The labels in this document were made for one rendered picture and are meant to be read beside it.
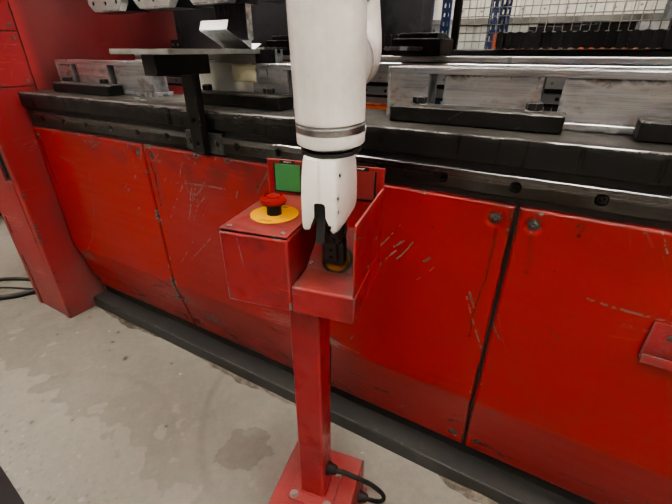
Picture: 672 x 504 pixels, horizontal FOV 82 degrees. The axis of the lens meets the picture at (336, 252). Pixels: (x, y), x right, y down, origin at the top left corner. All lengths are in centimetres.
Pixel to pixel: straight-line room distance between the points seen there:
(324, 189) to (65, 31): 148
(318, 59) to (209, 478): 105
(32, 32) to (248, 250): 137
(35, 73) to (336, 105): 144
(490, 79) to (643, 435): 70
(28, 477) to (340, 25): 132
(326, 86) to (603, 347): 63
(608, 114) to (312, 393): 69
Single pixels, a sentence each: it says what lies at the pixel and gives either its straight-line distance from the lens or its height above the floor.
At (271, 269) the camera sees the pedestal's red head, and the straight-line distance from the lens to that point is 54.
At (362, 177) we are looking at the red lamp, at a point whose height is 82.
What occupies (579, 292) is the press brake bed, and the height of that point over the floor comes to 64.
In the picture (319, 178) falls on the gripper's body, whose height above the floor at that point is 86.
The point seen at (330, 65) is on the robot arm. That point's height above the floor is 98.
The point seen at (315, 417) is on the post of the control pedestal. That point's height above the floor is 38.
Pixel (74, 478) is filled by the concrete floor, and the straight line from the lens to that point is 136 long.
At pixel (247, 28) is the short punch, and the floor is 104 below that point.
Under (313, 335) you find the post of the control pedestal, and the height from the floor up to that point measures 58.
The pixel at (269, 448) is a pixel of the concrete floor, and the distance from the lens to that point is 124.
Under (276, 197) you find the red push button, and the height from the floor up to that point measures 81.
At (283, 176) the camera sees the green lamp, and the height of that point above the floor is 81.
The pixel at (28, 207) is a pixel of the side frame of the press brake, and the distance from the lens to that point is 178.
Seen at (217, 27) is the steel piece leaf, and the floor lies 104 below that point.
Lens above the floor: 100
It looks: 28 degrees down
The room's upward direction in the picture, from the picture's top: straight up
